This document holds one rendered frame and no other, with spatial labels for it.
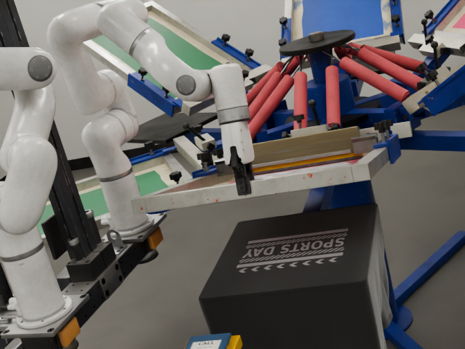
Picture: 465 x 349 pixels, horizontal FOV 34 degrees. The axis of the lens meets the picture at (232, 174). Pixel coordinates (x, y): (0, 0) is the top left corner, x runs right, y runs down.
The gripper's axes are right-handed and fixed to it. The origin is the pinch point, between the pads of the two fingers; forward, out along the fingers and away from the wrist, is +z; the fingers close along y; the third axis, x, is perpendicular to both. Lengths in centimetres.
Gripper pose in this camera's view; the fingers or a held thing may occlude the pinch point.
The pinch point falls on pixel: (245, 185)
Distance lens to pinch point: 176.5
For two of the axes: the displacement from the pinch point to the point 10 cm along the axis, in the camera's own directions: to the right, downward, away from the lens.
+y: -2.9, 1.1, -9.5
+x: 9.4, -1.5, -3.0
